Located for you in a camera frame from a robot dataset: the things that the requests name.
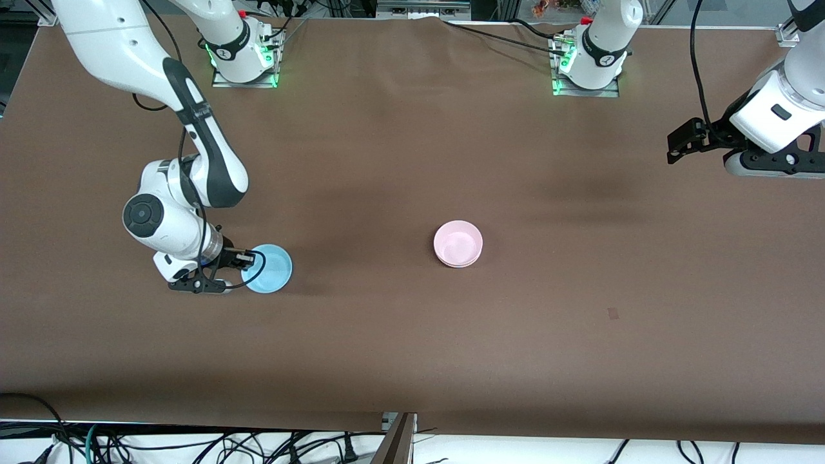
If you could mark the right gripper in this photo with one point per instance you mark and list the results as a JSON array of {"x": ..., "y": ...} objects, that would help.
[{"x": 227, "y": 256}]

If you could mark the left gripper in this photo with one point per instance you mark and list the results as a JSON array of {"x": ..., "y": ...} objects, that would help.
[{"x": 717, "y": 135}]

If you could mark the blue bowl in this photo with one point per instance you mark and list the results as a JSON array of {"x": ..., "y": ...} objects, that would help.
[{"x": 274, "y": 270}]

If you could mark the pink bowl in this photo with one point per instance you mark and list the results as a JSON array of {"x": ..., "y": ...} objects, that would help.
[{"x": 457, "y": 241}]

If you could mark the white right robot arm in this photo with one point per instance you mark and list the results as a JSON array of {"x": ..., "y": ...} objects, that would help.
[{"x": 116, "y": 45}]

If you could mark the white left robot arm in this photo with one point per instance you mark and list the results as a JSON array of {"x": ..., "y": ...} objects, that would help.
[{"x": 599, "y": 45}]

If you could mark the white bowl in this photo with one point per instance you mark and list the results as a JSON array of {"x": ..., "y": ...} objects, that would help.
[{"x": 459, "y": 265}]

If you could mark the brown table cover sheet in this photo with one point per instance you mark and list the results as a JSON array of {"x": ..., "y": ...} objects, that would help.
[{"x": 387, "y": 354}]

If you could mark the orange toy figure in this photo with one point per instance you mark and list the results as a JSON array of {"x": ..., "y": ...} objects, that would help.
[{"x": 548, "y": 8}]

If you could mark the black power plug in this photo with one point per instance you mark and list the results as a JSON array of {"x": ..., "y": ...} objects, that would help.
[{"x": 350, "y": 451}]

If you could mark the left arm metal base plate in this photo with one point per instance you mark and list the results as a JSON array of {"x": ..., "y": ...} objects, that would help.
[{"x": 559, "y": 84}]

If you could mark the aluminium corner bracket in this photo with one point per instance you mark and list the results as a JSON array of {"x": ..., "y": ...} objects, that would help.
[
  {"x": 787, "y": 37},
  {"x": 48, "y": 18}
]

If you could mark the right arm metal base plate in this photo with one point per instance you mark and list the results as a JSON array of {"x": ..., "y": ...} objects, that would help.
[{"x": 274, "y": 61}]

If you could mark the metal support post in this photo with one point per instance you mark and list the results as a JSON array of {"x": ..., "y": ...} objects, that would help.
[{"x": 396, "y": 444}]

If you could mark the grey metal frame piece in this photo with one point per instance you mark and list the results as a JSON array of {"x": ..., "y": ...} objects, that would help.
[{"x": 422, "y": 9}]

